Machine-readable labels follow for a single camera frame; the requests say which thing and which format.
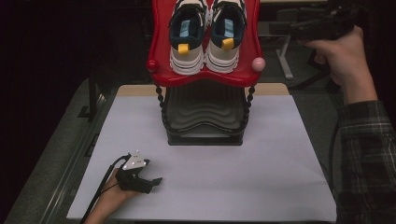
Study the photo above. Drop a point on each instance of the dark metal stand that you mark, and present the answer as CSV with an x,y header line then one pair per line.
x,y
92,93

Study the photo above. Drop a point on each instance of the white metal stand leg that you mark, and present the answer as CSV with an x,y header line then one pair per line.
x,y
285,59

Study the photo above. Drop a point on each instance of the white table cover sheet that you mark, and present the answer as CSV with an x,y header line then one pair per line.
x,y
218,180

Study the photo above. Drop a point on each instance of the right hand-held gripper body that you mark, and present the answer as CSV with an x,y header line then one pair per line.
x,y
327,23

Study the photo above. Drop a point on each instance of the navy and white sneaker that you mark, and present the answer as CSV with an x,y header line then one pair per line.
x,y
186,59
222,57

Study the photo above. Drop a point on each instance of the red and black shoe rack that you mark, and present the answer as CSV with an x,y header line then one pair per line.
x,y
205,109

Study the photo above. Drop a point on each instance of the person's left hand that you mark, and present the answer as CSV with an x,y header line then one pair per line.
x,y
113,194

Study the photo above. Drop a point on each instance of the grey metal table rail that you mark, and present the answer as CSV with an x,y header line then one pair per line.
x,y
71,161

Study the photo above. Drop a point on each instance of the black stand base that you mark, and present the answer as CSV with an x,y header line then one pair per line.
x,y
314,74

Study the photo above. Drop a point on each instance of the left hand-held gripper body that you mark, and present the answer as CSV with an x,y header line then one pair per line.
x,y
132,175

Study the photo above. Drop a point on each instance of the person's right hand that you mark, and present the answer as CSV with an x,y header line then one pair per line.
x,y
345,62

